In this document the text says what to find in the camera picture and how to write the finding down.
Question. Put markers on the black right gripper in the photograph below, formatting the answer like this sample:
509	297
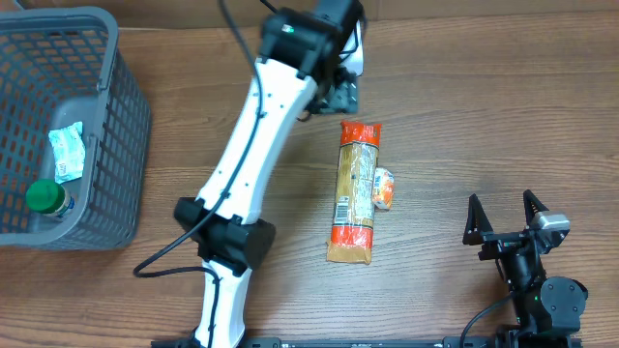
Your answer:
478	231

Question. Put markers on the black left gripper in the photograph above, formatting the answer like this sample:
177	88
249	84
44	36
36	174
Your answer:
339	100

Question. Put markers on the teal snack packet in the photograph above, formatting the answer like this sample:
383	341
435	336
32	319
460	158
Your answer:
69	152

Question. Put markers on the green lid jar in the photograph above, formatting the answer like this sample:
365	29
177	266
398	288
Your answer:
50	199

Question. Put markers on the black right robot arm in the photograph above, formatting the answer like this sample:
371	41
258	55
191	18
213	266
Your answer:
547	309

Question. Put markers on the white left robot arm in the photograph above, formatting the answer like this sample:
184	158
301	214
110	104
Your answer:
304	60

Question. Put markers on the small orange snack packet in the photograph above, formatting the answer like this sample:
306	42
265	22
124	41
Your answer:
383	189

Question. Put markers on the orange spaghetti package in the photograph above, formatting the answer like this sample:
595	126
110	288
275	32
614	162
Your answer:
353	219

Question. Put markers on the grey plastic basket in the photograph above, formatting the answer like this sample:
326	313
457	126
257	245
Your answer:
59	67

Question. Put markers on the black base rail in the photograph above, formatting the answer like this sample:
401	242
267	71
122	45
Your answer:
446	342

